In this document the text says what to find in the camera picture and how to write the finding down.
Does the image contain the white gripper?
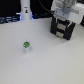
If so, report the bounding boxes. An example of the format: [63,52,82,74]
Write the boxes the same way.
[51,0,84,38]

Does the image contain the black kcup holder drawer box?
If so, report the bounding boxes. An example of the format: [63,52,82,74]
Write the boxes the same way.
[54,18,72,40]

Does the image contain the white kcup green lid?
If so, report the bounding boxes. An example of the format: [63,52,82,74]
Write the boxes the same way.
[23,42,31,54]

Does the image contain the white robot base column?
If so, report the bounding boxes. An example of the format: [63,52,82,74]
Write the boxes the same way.
[20,0,32,20]

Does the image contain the dark equipment with blue light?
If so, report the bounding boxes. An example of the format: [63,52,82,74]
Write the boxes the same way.
[0,13,21,24]

